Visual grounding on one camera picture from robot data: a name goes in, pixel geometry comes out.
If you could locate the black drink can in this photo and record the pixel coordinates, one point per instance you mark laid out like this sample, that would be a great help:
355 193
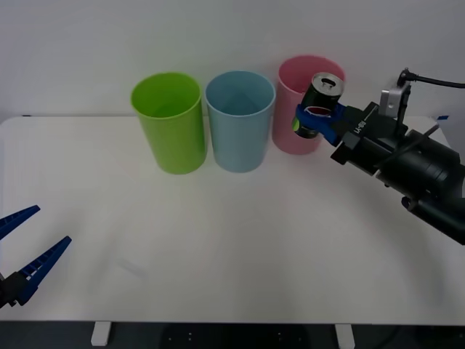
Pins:
319 100

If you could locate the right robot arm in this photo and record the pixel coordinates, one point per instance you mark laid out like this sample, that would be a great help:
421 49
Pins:
432 181

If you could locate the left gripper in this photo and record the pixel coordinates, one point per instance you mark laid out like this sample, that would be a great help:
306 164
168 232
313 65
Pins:
3 292

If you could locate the white table leg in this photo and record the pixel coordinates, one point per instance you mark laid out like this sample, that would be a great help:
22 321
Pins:
100 333
345 336

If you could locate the pink plastic bin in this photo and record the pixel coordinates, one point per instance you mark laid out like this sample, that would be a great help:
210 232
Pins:
287 123

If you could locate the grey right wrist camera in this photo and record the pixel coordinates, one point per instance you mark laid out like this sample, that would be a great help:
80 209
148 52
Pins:
394 100

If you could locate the pale blue plastic bin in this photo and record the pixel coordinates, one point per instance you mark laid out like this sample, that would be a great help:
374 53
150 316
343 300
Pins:
236 145

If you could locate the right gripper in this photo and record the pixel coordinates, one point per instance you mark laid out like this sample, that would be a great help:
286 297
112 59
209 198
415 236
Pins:
374 140

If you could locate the green plastic bin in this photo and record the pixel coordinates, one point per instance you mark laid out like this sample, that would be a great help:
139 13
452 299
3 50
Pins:
174 145

